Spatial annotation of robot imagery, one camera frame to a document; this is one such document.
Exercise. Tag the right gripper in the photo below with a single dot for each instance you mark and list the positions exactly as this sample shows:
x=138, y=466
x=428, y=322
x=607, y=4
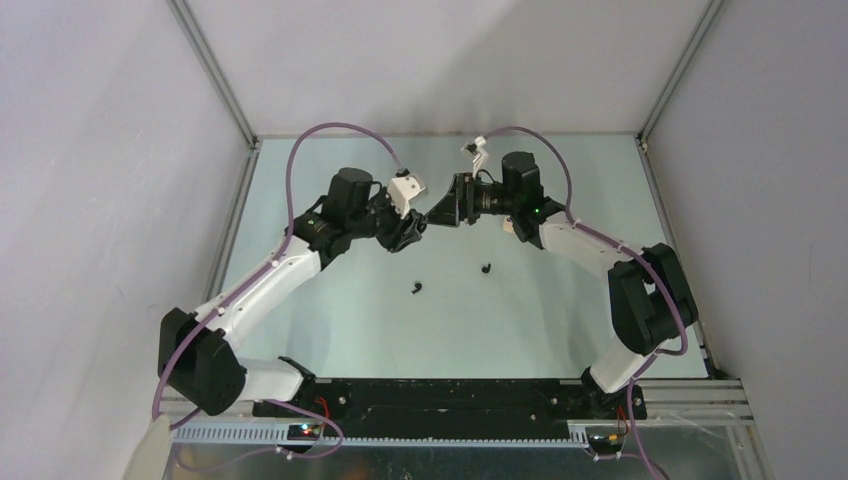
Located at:
x=458, y=205

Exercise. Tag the grey cable duct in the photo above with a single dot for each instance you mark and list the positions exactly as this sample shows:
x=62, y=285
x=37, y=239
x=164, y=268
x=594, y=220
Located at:
x=268, y=434

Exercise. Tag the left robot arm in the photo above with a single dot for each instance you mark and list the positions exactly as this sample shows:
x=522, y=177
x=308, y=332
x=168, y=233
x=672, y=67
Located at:
x=198, y=353

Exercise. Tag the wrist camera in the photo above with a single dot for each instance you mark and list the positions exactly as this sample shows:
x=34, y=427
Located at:
x=476, y=152
x=403, y=189

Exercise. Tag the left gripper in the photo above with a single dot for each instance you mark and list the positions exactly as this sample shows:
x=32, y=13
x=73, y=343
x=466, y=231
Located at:
x=402, y=232

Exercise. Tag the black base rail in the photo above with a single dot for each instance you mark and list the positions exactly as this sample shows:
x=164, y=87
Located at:
x=464, y=408

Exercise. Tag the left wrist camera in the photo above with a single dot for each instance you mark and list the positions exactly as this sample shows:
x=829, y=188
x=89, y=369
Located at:
x=403, y=189

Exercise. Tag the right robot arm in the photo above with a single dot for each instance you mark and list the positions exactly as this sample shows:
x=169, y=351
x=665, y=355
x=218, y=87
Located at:
x=651, y=302

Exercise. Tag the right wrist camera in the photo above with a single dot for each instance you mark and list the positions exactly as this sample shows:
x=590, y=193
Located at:
x=476, y=152

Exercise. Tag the aluminium frame profile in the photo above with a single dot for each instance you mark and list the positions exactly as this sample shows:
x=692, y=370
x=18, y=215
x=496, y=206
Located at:
x=187, y=20

